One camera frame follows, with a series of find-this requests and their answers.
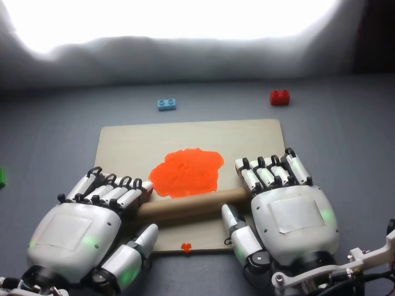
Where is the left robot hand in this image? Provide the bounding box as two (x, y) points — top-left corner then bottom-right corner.
(26, 166), (160, 294)

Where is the light blue toy brick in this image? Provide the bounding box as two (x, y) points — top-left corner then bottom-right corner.
(157, 97), (178, 112)

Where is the wooden rolling pin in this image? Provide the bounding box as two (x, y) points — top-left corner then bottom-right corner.
(137, 187), (251, 221)

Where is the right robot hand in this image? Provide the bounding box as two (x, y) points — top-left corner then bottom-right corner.
(221, 147), (340, 289)

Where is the light wooden board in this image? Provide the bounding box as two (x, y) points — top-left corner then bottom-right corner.
(93, 118), (286, 254)

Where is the grey table cloth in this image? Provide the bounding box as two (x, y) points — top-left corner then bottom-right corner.
(0, 33), (395, 296)

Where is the flat orange clay dough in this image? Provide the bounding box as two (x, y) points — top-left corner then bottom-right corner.
(148, 147), (225, 198)

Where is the red toy brick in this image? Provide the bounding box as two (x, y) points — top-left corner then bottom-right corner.
(270, 89), (291, 107)

